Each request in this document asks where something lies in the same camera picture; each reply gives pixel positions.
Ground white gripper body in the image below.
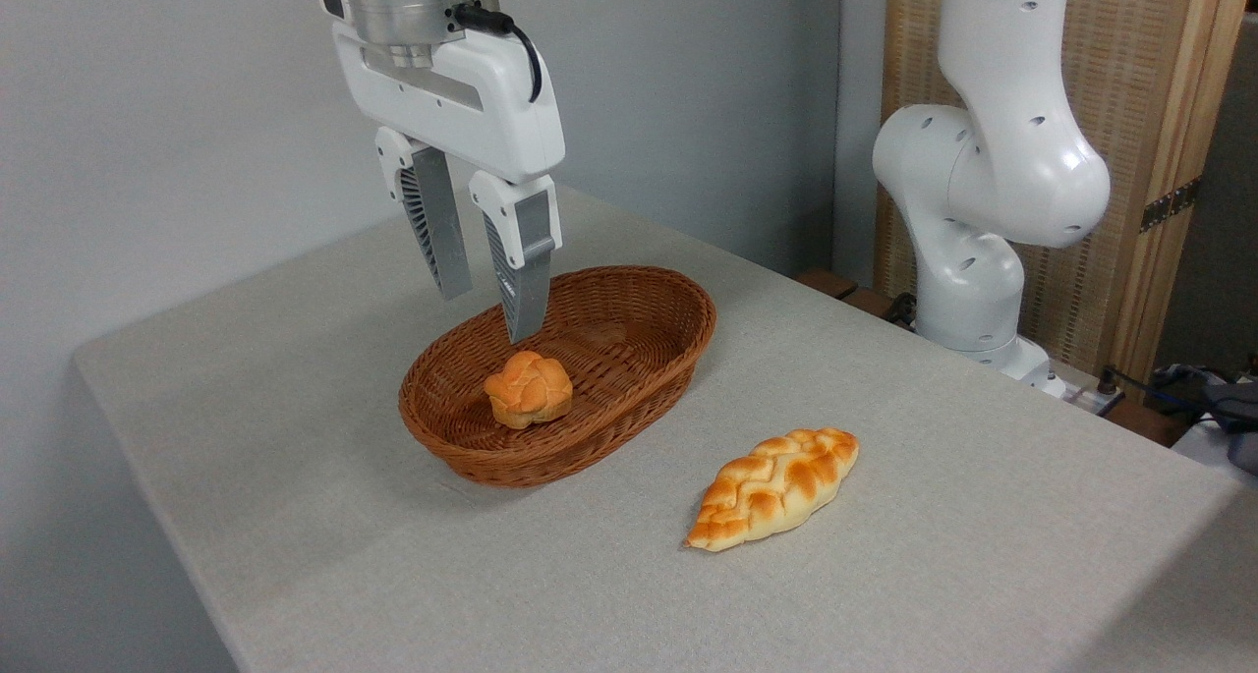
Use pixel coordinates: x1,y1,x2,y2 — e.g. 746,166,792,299
331,23,567,186

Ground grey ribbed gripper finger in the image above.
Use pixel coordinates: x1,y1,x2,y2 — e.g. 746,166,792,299
374,126,475,302
468,170,564,346

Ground long braided bread loaf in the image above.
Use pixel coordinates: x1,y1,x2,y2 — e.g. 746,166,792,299
684,427,860,553

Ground small round knotted bread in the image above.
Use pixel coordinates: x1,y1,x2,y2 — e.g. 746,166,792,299
483,350,574,430

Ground brown wicker oval basket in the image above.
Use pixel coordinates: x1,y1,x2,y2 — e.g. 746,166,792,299
398,265,717,488

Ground grey fabric tablecloth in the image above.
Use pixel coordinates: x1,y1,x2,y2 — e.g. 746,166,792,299
74,172,1258,673

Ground white power strip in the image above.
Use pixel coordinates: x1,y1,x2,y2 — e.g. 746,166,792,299
1063,366,1127,418

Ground dark metal screen hinge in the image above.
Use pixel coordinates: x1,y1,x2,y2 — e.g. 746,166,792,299
1140,177,1202,234

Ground dark grey bag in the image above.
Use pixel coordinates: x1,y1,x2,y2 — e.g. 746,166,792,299
1152,357,1258,476

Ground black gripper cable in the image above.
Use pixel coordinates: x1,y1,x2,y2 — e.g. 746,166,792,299
451,2,544,105

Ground black power cable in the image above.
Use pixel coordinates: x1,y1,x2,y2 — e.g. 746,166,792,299
1109,366,1220,415

